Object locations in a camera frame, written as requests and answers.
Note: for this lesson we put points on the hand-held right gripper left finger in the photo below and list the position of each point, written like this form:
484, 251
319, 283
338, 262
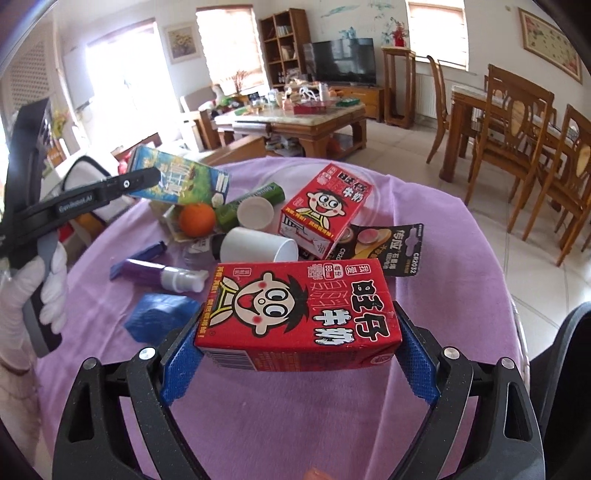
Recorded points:
181, 367

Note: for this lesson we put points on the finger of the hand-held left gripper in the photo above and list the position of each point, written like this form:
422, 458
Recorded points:
92, 194

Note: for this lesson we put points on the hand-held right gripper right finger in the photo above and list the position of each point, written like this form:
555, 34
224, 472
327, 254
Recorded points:
418, 364

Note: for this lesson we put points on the blue green milk carton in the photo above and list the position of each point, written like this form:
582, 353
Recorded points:
184, 177

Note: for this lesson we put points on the orange fruit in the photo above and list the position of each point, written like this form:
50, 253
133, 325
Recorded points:
197, 219

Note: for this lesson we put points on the red cartoon milk carton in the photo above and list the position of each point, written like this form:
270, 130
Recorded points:
295, 314
323, 203

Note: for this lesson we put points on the person's left forearm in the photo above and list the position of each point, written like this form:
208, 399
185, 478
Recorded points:
18, 406

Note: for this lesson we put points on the person's left hand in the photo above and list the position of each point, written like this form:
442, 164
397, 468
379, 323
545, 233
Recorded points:
53, 286

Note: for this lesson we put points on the white container with dark rim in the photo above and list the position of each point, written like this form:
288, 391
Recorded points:
83, 177

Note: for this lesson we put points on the blue textured packet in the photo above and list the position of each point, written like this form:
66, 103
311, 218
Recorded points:
157, 314

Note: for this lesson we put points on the blue lighter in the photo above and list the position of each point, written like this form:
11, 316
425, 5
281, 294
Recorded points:
154, 250

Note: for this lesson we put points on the purple tube with white pump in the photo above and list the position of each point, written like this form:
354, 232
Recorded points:
143, 272

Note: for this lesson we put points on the purple cloth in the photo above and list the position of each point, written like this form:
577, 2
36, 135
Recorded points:
461, 277

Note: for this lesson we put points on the black battery card pack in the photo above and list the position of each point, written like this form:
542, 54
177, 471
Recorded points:
397, 251

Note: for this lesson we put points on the wooden armchair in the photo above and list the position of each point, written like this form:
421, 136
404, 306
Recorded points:
196, 110

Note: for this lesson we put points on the white plastic cap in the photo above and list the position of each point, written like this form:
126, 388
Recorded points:
254, 213

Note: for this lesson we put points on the green wrapped roll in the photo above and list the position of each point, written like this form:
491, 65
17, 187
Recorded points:
264, 191

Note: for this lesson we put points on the framed sunflower picture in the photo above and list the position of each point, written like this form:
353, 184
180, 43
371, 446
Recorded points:
182, 44

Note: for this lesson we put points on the wooden dining chair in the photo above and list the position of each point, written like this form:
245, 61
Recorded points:
437, 106
563, 184
503, 134

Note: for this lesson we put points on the red tray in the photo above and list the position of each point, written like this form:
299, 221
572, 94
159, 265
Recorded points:
314, 109

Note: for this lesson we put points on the wooden coffee table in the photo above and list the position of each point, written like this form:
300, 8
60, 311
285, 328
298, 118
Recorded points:
323, 129

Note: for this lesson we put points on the wooden bookshelf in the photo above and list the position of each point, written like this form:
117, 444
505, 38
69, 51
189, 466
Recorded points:
284, 46

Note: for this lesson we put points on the wooden dining table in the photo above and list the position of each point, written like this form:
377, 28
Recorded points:
461, 115

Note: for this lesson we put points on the wooden television stand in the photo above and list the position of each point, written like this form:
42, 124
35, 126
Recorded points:
364, 99

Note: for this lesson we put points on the tall wooden plant stand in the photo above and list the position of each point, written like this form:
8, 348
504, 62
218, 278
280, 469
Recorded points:
399, 87

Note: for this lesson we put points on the flat screen television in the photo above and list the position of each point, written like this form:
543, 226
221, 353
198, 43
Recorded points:
341, 60

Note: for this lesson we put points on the red flower pot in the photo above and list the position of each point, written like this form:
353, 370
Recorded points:
398, 39

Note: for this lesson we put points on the wide framed floral picture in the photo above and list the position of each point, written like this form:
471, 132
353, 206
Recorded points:
549, 41

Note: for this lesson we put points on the white wall radiator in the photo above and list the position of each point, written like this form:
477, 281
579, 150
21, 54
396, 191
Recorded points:
431, 97

